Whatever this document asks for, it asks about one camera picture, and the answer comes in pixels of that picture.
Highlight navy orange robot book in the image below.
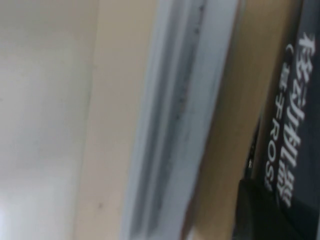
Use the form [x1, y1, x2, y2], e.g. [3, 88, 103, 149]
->
[261, 0, 320, 226]

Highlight white orange purple book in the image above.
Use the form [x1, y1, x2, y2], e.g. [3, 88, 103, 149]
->
[119, 0, 242, 240]

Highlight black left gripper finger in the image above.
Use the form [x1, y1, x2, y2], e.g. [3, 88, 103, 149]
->
[231, 179, 298, 240]

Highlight grey cover cream book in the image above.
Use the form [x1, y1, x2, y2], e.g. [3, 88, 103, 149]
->
[186, 0, 305, 240]

